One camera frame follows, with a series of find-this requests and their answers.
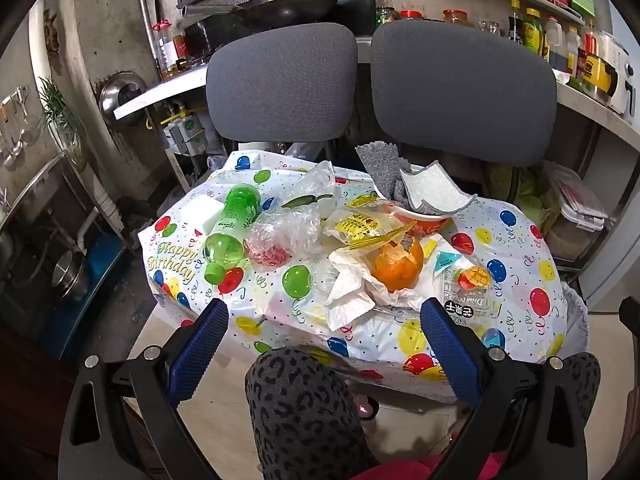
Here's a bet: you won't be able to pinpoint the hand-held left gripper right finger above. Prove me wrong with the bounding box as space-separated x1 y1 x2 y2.
419 297 586 480

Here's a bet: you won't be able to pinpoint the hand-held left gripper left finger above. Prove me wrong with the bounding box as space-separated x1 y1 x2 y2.
59 299 231 480

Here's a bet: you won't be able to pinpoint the white orange paper bowl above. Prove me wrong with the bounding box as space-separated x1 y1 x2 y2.
372 190 456 238

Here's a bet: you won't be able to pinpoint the white quilted grey-edged cloth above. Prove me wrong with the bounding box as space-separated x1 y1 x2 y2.
399 161 478 216

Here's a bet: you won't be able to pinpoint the clear dried mango packet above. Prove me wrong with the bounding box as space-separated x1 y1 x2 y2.
440 265 501 331

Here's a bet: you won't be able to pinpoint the balloon print tablecloth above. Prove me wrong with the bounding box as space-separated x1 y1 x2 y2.
137 150 568 403

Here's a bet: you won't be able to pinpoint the peeled orange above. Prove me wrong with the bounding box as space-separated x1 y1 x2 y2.
370 237 425 293

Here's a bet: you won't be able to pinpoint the pink garment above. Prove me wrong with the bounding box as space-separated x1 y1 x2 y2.
350 452 506 480

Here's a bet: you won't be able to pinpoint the green plastic bottle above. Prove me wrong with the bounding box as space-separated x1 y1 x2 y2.
202 184 262 285

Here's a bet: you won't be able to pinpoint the white crumpled tissue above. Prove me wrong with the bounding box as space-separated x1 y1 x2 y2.
325 247 426 333

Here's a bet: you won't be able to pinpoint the person's left leg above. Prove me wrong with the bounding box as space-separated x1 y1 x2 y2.
245 347 381 480

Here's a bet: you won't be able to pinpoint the person's leg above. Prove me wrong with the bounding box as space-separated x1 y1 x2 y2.
245 347 381 480
565 352 601 441

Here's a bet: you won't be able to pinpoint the person's right leg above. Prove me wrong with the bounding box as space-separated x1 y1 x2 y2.
565 352 601 441

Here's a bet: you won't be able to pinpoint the white sponge block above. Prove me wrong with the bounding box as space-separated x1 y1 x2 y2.
180 194 231 233

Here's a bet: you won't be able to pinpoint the clear plastic bag red contents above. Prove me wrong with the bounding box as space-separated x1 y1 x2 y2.
243 207 323 267

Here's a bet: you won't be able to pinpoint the steel pot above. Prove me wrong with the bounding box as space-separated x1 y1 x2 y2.
52 250 91 301

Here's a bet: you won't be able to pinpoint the yellow snack wrapper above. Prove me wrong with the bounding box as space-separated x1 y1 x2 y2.
324 194 416 253

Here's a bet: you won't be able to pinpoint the clear plastic storage container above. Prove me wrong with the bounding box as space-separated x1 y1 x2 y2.
542 160 611 261

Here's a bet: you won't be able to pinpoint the white drain pipe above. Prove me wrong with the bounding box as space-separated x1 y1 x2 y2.
75 180 123 256

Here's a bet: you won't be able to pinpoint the green cabbage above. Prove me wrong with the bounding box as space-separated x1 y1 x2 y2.
487 162 556 226

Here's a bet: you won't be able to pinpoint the red white plastic packets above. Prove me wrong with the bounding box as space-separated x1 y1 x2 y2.
557 175 608 231

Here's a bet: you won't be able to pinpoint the crumpled clear plastic bag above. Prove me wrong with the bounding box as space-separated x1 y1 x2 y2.
295 160 337 201

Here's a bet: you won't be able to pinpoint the white gas meter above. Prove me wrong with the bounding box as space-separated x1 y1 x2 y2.
164 110 207 156

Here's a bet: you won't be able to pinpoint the concrete kitchen counter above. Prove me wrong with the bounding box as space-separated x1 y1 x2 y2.
114 35 640 153

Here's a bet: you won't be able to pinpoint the steel pot lid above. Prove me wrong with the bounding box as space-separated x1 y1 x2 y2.
98 72 147 125

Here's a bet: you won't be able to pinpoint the green leafy plant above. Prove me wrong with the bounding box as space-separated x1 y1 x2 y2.
37 77 88 166

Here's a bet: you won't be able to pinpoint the hanging metal ladles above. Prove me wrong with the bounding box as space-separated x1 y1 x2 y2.
0 85 31 166

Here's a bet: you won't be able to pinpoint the cooking oil bottle red cap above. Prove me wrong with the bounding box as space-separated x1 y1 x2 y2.
152 20 188 78

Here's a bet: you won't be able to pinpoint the yellow printed tin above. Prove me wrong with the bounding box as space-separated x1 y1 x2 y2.
577 47 618 96

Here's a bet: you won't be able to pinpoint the white kitchen appliance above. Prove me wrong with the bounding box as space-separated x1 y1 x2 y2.
597 30 636 116

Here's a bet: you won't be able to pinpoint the small white plastic jug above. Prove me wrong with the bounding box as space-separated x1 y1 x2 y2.
565 25 583 73

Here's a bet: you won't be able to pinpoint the green bottle yellow cap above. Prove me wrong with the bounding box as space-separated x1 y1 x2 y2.
522 8 544 56

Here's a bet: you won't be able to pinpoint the dark sauce bottle yellow cap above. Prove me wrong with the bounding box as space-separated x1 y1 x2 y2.
507 0 525 43

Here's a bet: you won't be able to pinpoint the black wok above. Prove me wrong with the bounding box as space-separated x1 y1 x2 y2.
180 0 341 31

